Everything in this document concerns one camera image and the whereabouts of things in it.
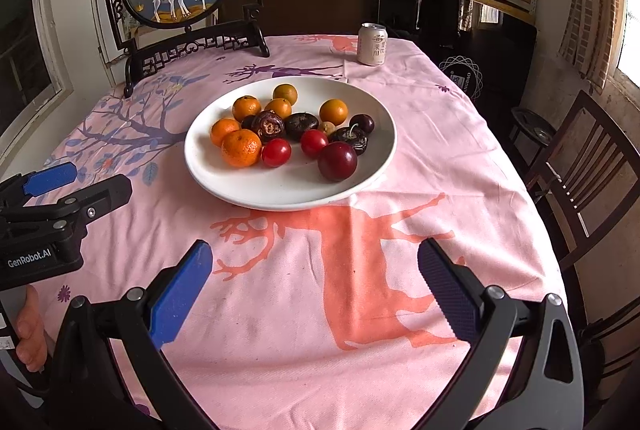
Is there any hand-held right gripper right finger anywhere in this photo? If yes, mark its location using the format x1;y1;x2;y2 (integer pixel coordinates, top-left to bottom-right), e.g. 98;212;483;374
416;237;586;430

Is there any large orange mandarin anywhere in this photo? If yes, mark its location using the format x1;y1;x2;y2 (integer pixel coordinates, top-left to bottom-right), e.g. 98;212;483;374
220;129;263;169

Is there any round dark metal stand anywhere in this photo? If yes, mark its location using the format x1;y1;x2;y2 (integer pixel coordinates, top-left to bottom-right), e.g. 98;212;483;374
510;107;557;151

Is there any pale drink can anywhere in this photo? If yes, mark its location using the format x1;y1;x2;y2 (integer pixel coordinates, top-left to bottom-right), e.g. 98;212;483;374
357;22;389;66

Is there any red tomato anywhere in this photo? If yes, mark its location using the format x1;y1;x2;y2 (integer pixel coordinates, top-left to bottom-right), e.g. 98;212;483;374
261;139;293;169
300;130;330;159

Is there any white framed window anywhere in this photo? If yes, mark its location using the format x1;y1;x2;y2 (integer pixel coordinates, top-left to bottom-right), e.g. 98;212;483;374
0;0;76;151

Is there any white wooden frame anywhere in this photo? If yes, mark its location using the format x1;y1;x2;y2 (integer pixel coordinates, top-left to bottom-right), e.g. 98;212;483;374
89;0;126;66

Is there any woven bamboo blind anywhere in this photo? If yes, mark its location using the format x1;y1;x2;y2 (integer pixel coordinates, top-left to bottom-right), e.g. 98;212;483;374
557;0;626;86

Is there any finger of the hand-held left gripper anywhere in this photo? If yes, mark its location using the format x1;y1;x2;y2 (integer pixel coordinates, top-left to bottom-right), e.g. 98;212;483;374
0;161;78;213
52;174;133;233

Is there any dark brown water chestnut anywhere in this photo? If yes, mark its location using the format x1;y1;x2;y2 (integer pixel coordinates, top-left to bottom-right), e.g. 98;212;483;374
285;113;320;141

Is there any large red plum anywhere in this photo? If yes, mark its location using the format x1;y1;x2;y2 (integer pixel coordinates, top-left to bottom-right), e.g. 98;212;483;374
318;142;359;183

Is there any water chestnut with green stem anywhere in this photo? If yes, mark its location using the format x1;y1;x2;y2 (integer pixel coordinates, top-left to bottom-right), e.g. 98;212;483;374
328;126;371;157

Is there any white oval plate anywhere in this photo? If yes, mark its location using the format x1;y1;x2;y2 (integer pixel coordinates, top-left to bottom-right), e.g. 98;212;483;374
184;76;398;211

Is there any dark wooden chair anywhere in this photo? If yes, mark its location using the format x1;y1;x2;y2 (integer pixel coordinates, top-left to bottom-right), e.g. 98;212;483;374
522;90;640;271

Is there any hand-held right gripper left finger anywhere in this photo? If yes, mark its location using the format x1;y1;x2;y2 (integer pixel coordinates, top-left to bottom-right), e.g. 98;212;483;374
47;239;221;430

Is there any large dark water chestnut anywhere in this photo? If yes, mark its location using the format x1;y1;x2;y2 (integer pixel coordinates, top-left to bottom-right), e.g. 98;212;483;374
251;110;287;141

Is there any person's left hand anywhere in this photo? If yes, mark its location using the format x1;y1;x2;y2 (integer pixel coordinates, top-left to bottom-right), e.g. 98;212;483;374
14;285;52;373

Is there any greenish orange mandarin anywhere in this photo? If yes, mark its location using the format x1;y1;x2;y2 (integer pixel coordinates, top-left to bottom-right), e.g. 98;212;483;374
272;82;299;106

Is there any medium orange mandarin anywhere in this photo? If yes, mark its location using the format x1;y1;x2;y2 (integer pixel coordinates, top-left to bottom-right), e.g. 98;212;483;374
210;118;242;148
232;95;263;123

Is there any bright side window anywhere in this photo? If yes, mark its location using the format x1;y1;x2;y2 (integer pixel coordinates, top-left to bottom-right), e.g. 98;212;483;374
616;0;640;88

